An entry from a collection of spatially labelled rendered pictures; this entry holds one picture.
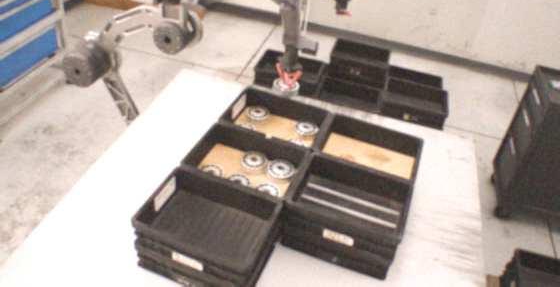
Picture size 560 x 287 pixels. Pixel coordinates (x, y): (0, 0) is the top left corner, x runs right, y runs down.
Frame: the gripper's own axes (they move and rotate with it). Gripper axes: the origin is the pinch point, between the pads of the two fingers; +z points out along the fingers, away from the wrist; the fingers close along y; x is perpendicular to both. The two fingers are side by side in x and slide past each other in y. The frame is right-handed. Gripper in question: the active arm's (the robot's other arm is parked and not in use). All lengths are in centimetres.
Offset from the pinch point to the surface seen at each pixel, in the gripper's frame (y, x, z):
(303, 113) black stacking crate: -1.2, -10.1, 16.3
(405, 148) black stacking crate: -34, -42, 18
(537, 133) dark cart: -33, -143, 32
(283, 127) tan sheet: -1.2, -1.2, 22.0
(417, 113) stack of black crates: 21, -105, 47
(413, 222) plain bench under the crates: -59, -33, 35
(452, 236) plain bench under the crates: -71, -43, 34
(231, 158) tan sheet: -13.3, 27.5, 23.0
